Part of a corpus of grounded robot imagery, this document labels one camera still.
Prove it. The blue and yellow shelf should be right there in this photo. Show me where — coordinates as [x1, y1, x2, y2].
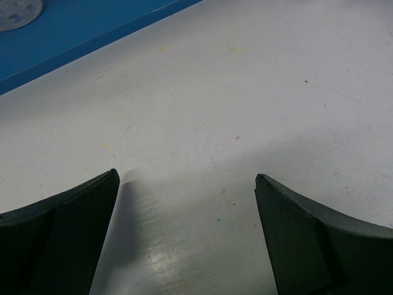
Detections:
[1, 0, 198, 93]

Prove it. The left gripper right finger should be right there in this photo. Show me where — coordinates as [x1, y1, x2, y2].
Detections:
[255, 174, 392, 294]

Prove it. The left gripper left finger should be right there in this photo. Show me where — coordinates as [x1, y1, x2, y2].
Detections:
[1, 169, 120, 294]

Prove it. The right water bottle blue label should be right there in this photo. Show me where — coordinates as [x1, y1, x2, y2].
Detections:
[0, 0, 43, 32]

